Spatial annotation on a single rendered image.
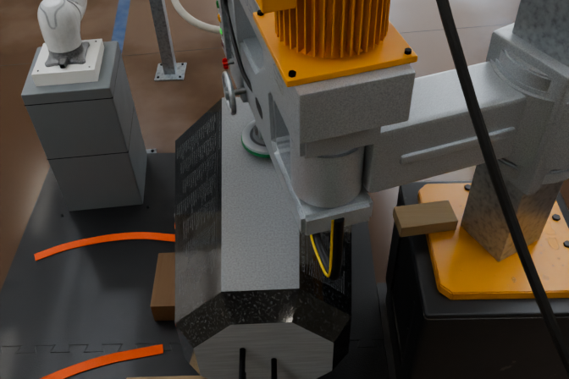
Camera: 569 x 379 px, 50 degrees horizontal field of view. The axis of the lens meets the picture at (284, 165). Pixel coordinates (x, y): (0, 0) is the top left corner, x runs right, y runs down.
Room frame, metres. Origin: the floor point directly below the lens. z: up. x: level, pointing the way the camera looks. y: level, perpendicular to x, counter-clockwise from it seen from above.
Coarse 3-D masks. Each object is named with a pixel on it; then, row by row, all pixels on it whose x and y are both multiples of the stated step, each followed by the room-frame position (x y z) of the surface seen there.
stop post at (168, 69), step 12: (156, 0) 3.44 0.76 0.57; (156, 12) 3.44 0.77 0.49; (156, 24) 3.44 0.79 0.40; (168, 24) 3.51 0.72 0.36; (168, 36) 3.45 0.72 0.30; (168, 48) 3.44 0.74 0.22; (168, 60) 3.44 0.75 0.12; (156, 72) 3.47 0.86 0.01; (168, 72) 3.44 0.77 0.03; (180, 72) 3.46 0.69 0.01
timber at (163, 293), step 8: (160, 256) 1.77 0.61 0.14; (168, 256) 1.77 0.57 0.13; (160, 264) 1.73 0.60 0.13; (168, 264) 1.73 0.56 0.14; (160, 272) 1.68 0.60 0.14; (168, 272) 1.68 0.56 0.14; (160, 280) 1.64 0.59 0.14; (168, 280) 1.64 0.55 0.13; (160, 288) 1.59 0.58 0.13; (168, 288) 1.59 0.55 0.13; (152, 296) 1.55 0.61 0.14; (160, 296) 1.55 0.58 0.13; (168, 296) 1.55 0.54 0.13; (152, 304) 1.51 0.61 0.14; (160, 304) 1.51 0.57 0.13; (168, 304) 1.51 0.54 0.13; (152, 312) 1.50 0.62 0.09; (160, 312) 1.50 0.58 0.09; (168, 312) 1.50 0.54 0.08; (160, 320) 1.50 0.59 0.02; (168, 320) 1.50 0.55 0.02
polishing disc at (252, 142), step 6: (246, 126) 1.82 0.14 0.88; (252, 126) 1.82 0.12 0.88; (246, 132) 1.79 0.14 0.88; (252, 132) 1.78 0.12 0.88; (246, 138) 1.75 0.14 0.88; (252, 138) 1.75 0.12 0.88; (258, 138) 1.75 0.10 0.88; (246, 144) 1.72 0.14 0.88; (252, 144) 1.71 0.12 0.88; (258, 144) 1.71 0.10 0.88; (264, 144) 1.71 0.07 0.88; (252, 150) 1.69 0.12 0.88; (258, 150) 1.68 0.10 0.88; (264, 150) 1.68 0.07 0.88
